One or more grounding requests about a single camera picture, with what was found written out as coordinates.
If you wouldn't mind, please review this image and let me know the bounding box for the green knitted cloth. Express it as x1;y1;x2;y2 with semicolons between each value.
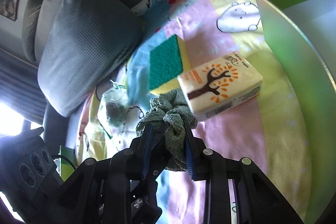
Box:
135;88;198;172

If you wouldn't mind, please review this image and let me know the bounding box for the clear bag with green print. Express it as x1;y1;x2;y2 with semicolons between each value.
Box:
97;80;129;139

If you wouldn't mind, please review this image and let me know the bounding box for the tissue pack with tree print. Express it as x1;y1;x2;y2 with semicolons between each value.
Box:
177;52;263;122

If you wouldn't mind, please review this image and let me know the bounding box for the grey square cushion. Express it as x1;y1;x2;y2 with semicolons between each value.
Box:
38;0;143;117

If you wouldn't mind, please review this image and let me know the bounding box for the colourful cartoon bed sheet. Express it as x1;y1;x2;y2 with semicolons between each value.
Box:
76;0;311;219

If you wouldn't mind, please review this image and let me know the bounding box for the green white cardboard box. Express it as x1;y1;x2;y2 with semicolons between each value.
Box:
256;0;335;223

